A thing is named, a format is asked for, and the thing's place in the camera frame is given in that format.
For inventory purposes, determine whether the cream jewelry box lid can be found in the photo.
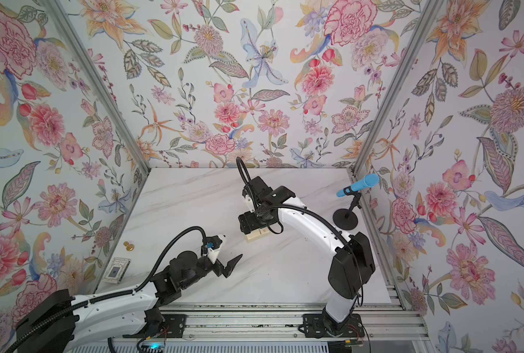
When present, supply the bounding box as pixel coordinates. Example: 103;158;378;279
245;227;271;243

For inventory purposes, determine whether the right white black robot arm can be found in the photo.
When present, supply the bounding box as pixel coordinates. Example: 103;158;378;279
238;176;375;337

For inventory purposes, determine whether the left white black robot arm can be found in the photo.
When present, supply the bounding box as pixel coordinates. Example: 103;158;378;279
7;235;242;352

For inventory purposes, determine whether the small gold knob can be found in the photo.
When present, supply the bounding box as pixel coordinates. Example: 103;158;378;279
123;241;135;252

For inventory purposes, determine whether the small framed card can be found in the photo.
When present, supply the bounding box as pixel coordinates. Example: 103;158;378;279
102;257;131;284

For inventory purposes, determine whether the blue microphone on stand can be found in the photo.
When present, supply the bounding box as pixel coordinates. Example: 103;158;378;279
333;174;380;231

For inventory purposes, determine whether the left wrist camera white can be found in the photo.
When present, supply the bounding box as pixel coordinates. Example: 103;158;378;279
203;234;226;265

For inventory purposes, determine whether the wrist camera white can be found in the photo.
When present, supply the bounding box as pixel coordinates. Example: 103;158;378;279
244;194;255;213
203;234;226;265

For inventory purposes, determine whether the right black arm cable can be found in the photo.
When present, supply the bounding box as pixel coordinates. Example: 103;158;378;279
236;156;356;252

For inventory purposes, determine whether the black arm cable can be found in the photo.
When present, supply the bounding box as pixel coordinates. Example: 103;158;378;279
236;156;356;252
5;226;208;353

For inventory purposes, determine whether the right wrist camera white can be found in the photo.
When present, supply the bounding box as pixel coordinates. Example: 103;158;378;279
244;194;255;213

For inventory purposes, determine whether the aluminium mounting rail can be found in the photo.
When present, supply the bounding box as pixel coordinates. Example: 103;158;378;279
160;303;428;342

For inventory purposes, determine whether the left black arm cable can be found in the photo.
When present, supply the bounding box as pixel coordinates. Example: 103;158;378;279
5;226;208;353

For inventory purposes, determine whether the right aluminium corner post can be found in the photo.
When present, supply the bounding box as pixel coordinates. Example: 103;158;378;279
349;1;442;179

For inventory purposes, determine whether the aluminium corner post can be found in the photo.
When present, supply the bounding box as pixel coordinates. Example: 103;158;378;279
349;1;442;179
41;0;151;177

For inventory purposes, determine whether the left aluminium corner post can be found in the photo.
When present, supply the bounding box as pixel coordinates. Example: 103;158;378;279
41;0;151;177

